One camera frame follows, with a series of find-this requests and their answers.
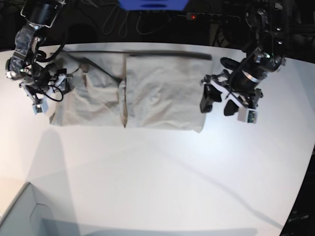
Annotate grey box at corner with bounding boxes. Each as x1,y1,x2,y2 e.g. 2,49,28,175
0,181,82,236

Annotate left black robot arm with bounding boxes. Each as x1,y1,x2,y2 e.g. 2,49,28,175
200,0,287,124

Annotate black cables behind table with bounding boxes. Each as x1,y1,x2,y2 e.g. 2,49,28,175
98,4,173,37

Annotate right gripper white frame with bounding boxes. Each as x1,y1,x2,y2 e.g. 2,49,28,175
19,69,73,115

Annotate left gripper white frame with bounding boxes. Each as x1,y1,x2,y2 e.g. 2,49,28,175
200,70,263,123

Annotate blue overhead mount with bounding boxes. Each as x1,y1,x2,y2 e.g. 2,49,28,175
118,0,189,11

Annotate black power strip red light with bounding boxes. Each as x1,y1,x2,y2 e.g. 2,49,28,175
184,12,241,23

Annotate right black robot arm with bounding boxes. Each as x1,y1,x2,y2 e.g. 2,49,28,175
5,0,72,114

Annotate beige t-shirt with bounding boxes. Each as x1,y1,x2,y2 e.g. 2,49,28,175
50,51,213,132

